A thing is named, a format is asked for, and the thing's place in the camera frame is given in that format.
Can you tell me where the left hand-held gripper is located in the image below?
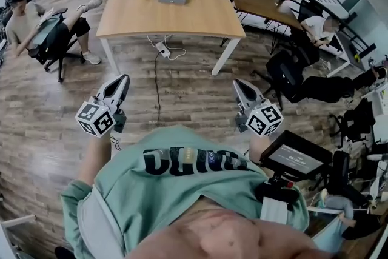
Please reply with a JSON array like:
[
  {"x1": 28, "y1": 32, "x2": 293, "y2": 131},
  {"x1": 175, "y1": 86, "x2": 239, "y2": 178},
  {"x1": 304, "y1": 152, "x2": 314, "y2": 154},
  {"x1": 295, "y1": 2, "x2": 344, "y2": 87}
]
[{"x1": 75, "y1": 74, "x2": 131, "y2": 139}]

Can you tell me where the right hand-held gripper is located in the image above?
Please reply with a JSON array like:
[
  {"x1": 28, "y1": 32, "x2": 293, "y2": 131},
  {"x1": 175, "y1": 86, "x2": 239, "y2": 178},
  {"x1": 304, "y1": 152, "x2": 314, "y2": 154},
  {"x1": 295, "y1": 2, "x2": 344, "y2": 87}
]
[{"x1": 232, "y1": 79, "x2": 284, "y2": 138}]

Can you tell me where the person's right forearm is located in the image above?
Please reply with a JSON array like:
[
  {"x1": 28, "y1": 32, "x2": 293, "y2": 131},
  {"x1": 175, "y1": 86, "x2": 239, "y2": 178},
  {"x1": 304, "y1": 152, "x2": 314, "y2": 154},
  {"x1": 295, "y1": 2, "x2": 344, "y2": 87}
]
[{"x1": 248, "y1": 134, "x2": 273, "y2": 167}]

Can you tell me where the person's left forearm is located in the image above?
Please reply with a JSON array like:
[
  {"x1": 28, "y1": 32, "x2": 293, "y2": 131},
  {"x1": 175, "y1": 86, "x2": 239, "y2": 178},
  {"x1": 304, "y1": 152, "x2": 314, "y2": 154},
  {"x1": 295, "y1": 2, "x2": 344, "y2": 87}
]
[{"x1": 76, "y1": 132, "x2": 113, "y2": 186}]

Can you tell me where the white power strip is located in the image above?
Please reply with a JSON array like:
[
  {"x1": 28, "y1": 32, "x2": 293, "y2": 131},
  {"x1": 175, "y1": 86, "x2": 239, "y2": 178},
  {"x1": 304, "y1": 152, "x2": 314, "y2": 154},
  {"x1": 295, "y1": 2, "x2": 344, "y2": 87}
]
[{"x1": 155, "y1": 41, "x2": 172, "y2": 58}]

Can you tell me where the black chest-mounted monitor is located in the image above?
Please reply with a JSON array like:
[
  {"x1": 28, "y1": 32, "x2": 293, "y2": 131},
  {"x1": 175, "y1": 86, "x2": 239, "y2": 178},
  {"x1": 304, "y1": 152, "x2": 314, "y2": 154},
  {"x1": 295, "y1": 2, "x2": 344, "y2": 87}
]
[{"x1": 259, "y1": 130, "x2": 333, "y2": 181}]

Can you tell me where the grey-backed office chair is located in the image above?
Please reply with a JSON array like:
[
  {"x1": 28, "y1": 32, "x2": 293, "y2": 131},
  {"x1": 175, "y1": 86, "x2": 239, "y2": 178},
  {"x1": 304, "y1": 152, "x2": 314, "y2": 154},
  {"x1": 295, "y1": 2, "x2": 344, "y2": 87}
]
[{"x1": 28, "y1": 7, "x2": 86, "y2": 83}]

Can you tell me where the dark wooden table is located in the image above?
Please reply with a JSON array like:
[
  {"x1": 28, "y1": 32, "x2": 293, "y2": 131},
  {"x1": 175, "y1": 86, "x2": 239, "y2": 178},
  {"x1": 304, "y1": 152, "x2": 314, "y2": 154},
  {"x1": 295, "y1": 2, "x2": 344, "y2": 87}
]
[{"x1": 226, "y1": 0, "x2": 304, "y2": 33}]

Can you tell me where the light wooden table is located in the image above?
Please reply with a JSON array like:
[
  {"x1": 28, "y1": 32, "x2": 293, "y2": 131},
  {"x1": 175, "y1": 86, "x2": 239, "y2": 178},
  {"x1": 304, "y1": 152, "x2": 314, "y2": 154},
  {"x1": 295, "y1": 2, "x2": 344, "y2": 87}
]
[{"x1": 96, "y1": 0, "x2": 247, "y2": 76}]

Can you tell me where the black mesh office chair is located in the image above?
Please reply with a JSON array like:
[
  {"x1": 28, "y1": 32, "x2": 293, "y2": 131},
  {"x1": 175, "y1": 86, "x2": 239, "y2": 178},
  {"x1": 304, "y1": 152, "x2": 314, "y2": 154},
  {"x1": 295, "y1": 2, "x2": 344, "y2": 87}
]
[{"x1": 329, "y1": 98, "x2": 378, "y2": 149}]

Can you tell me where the person's green printed shirt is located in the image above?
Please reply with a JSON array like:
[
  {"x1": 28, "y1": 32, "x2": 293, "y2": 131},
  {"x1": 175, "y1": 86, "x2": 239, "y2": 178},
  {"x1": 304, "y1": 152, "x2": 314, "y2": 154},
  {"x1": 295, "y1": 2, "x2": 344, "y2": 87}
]
[{"x1": 60, "y1": 126, "x2": 310, "y2": 259}]

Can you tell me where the person's chin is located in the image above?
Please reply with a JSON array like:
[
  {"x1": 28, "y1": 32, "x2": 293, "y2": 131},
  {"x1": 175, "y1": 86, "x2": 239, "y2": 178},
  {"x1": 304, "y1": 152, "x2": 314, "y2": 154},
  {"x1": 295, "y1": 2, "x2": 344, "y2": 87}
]
[{"x1": 127, "y1": 209, "x2": 337, "y2": 259}]

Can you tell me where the black floor cable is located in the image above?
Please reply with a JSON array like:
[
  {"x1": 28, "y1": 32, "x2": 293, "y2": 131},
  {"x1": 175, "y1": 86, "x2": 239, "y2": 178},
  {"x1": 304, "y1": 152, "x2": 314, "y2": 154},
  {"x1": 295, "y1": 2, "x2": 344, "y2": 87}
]
[{"x1": 153, "y1": 51, "x2": 163, "y2": 128}]

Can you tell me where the white power cable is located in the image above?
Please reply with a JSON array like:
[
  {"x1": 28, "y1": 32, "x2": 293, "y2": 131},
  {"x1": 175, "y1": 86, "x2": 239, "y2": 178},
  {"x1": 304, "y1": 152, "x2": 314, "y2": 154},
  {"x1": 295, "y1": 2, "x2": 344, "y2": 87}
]
[{"x1": 146, "y1": 34, "x2": 187, "y2": 61}]

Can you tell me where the black monitor mount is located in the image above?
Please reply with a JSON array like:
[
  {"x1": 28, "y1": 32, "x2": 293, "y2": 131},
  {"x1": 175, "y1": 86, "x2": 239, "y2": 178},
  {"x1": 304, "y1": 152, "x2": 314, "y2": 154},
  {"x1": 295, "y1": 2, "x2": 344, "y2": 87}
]
[{"x1": 254, "y1": 174, "x2": 301, "y2": 212}]

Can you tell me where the white chest strap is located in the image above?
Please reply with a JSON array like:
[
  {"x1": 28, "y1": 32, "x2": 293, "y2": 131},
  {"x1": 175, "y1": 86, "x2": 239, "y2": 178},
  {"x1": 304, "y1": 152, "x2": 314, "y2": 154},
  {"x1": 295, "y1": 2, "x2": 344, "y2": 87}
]
[{"x1": 260, "y1": 195, "x2": 289, "y2": 225}]

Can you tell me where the grey shoulder strap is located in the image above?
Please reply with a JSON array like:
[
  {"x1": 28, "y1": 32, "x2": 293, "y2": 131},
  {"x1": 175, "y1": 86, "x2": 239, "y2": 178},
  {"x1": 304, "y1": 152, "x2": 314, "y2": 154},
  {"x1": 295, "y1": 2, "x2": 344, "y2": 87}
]
[{"x1": 77, "y1": 184, "x2": 125, "y2": 259}]

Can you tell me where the white metal frame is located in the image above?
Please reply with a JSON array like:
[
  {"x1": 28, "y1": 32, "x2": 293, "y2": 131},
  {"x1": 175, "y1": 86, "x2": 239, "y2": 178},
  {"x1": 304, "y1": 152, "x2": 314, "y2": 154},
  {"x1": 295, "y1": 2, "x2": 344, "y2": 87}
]
[{"x1": 307, "y1": 206, "x2": 349, "y2": 252}]

